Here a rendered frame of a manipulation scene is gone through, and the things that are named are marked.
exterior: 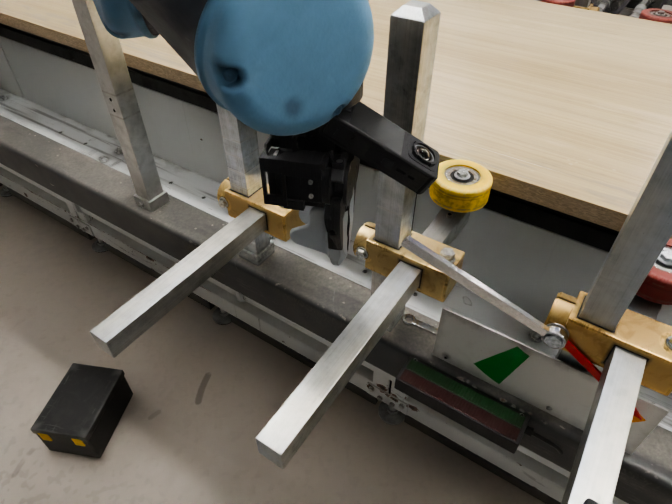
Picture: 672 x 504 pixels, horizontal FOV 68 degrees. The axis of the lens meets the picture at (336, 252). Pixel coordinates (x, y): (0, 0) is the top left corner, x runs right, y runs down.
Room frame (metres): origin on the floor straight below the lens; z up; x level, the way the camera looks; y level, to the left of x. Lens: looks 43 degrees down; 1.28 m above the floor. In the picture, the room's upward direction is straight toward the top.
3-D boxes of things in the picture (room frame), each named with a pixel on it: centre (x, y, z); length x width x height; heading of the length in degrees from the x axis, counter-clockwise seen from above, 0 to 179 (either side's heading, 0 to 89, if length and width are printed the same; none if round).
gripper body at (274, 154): (0.41, 0.02, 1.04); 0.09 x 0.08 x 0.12; 78
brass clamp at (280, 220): (0.61, 0.12, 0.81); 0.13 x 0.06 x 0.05; 56
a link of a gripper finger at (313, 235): (0.39, 0.02, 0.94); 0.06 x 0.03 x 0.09; 78
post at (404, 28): (0.48, -0.07, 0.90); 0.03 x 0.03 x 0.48; 56
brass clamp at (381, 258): (0.47, -0.09, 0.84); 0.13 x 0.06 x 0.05; 56
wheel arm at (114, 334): (0.53, 0.15, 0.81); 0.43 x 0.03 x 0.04; 146
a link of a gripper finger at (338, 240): (0.38, 0.00, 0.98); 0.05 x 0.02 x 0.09; 168
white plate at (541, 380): (0.34, -0.24, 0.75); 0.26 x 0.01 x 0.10; 56
